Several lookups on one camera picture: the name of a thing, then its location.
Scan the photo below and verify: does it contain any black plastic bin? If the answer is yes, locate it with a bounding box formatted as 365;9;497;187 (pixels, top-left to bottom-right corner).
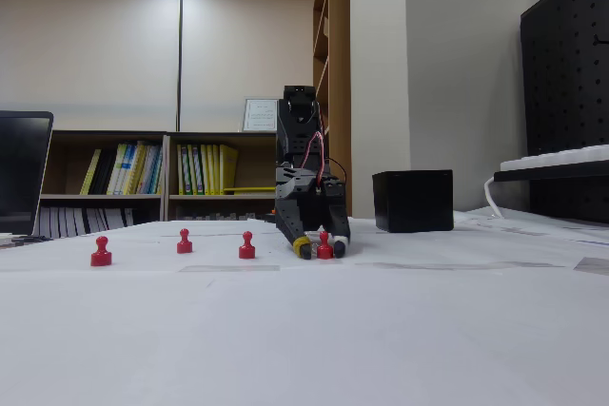
371;168;455;234

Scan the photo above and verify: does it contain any flat lying yellow folder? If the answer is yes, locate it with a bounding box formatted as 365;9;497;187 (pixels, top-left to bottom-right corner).
222;185;278;197

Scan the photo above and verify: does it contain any framed white certificate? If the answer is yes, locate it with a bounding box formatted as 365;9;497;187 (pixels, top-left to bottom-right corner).
242;97;281;134

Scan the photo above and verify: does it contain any white paper table cover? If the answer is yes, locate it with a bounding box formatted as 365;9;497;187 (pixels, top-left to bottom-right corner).
0;208;609;406

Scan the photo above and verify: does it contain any low wooden bookshelf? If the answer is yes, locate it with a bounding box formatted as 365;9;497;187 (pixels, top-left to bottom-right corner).
40;128;330;236

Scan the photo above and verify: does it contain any tall wooden bookshelf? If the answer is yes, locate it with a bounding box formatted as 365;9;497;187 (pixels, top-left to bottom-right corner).
311;0;352;220

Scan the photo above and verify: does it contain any black book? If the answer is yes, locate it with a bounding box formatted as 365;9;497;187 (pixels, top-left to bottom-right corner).
89;148;118;196

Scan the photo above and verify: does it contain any slanted yellow book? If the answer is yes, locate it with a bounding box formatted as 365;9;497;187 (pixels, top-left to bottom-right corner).
79;148;103;196

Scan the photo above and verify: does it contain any white power strip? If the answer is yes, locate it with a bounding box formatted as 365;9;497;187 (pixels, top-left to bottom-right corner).
499;143;609;173

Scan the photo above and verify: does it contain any black perforated pegboard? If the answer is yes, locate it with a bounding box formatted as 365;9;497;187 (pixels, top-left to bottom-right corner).
519;0;609;225

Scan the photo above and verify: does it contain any dark laptop screen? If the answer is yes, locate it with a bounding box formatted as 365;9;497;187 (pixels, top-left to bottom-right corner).
0;110;55;239

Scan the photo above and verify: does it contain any wide yellow ring binder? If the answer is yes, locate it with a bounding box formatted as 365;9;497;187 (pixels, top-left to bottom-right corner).
218;143;240;197

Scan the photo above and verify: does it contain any white power strip cable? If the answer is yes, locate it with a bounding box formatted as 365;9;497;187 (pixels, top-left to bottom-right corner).
483;174;506;220

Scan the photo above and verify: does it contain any thin black wall pole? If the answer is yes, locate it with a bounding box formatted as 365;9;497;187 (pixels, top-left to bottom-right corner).
175;0;185;133

